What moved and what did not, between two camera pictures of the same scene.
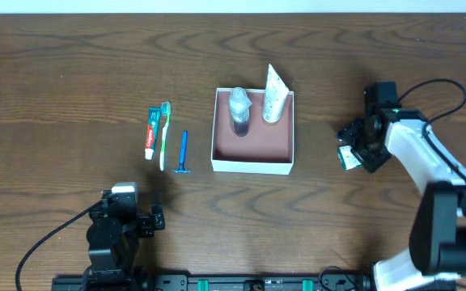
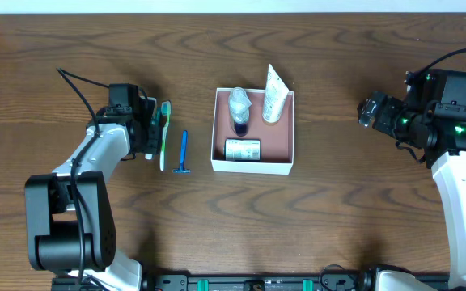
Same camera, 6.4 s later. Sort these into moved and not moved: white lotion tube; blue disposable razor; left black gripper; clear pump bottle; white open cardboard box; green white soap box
Moved: left black gripper; green white soap box
Not moved: white open cardboard box; clear pump bottle; white lotion tube; blue disposable razor
